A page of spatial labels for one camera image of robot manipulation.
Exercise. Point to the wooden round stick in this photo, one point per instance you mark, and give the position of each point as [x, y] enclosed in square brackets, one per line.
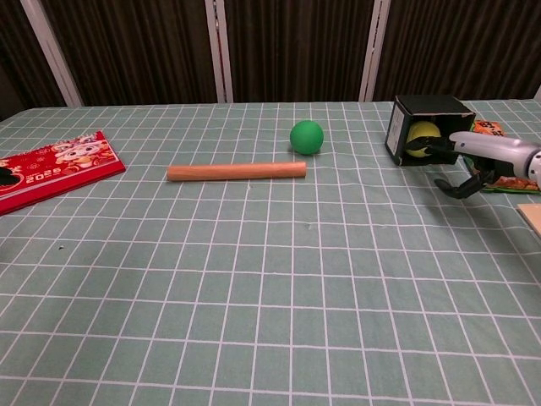
[236, 171]

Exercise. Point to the green orange snack bag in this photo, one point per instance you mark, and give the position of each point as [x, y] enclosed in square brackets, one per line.
[511, 184]

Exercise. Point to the green checkered tablecloth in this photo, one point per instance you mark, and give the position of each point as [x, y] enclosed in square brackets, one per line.
[253, 275]

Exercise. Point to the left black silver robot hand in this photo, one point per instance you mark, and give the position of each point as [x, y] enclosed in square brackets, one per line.
[8, 177]

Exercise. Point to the white partition frame post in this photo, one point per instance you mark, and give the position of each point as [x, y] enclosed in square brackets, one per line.
[53, 53]
[374, 51]
[220, 51]

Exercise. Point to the black open cardboard box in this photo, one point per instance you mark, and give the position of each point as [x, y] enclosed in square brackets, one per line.
[431, 105]

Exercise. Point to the red printed envelope pack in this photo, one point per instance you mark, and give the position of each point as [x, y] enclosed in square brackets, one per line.
[63, 165]

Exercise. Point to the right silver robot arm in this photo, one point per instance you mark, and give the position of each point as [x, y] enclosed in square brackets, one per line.
[536, 167]

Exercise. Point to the green ball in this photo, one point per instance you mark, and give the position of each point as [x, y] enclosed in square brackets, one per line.
[307, 137]

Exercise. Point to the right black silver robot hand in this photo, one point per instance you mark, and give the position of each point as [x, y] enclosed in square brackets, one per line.
[494, 150]

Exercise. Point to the yellow tennis ball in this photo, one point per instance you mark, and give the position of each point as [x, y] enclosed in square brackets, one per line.
[422, 129]

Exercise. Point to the beige paper folder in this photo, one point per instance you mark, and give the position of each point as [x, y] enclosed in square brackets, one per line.
[533, 220]

